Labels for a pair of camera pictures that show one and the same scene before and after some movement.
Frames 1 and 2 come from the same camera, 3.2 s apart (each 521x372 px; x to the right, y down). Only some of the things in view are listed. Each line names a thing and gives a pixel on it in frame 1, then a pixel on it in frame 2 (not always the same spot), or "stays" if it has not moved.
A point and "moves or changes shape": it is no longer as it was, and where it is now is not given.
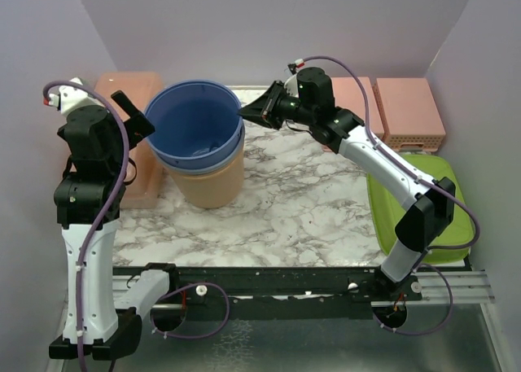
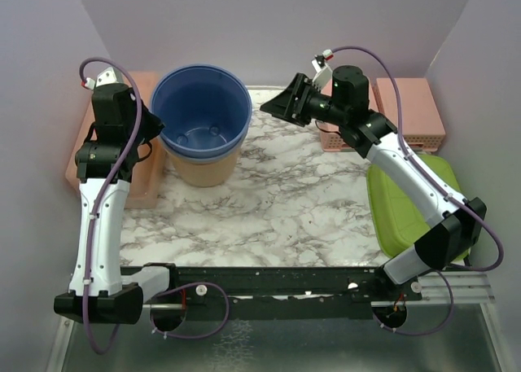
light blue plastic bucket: x=212 y=169 to x=203 y=159
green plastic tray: x=389 y=206 stays
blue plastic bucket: x=197 y=124 moves or changes shape
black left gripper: x=137 y=126 to x=155 y=125
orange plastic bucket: x=212 y=190 to x=204 y=172
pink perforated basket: x=409 y=117 stays
